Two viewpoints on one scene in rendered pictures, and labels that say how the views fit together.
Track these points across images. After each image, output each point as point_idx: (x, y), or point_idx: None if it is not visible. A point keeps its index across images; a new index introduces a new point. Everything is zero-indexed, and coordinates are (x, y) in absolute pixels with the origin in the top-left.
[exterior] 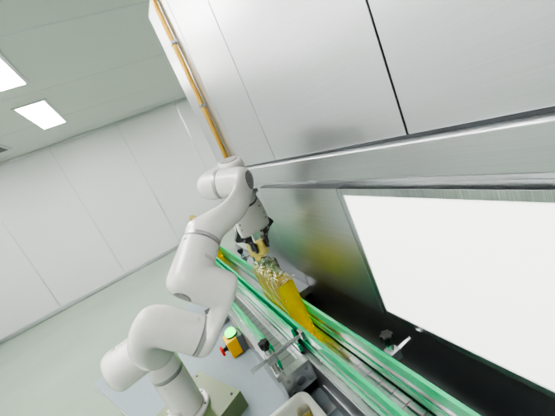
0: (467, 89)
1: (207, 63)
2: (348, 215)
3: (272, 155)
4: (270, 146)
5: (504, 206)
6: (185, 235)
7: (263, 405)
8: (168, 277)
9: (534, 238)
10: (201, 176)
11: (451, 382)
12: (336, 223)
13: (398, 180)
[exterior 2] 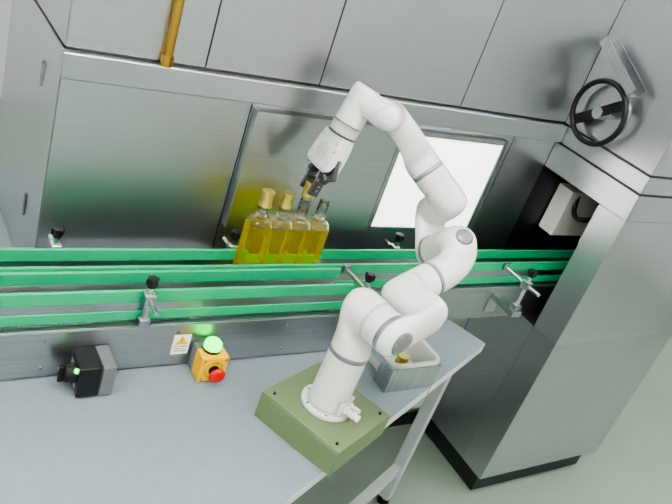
0: (491, 97)
1: None
2: (398, 149)
3: (318, 78)
4: (326, 68)
5: (483, 146)
6: (442, 165)
7: None
8: (465, 198)
9: (484, 158)
10: (396, 106)
11: None
12: (379, 156)
13: (438, 128)
